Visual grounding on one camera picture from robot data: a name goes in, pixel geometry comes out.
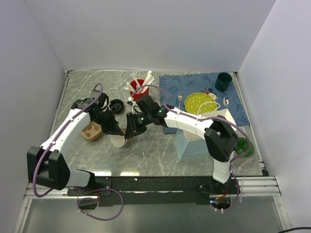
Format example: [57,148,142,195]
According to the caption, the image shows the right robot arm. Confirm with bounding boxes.
[124,95,238,194]

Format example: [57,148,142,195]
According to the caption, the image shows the light blue paper bag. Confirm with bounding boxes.
[174,109,235,162]

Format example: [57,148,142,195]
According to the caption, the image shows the white wrapped straws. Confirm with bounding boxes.
[124,70,155,92]

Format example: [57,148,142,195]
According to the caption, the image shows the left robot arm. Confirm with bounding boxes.
[27,90,124,195]

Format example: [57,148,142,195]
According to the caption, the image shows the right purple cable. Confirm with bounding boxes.
[132,84,252,212]

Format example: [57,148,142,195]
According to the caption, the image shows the black cup lid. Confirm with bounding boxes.
[109,99,124,115]

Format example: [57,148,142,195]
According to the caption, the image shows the red straw holder cup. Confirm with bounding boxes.
[130,79,149,101]

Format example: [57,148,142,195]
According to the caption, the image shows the silver spoon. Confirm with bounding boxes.
[223,98,229,109]

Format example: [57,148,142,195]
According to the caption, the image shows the yellow dotted plate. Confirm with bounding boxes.
[184,92,220,115]

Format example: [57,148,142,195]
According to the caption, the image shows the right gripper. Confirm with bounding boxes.
[124,112,153,139]

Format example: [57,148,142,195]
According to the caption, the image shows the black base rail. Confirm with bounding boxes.
[67,176,240,207]

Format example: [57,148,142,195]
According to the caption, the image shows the silver fork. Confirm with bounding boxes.
[178,93,183,110]

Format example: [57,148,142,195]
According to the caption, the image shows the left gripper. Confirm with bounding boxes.
[93,109,124,136]

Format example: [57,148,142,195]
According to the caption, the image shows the blue letter-print cloth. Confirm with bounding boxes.
[158,72,250,127]

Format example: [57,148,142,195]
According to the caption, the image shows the cardboard cup carrier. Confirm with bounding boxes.
[81,122,103,141]

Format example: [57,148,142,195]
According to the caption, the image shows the dark green mug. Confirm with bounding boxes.
[215,72,232,92]

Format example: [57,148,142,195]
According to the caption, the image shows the brown paper cup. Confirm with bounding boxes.
[110,135,133,148]

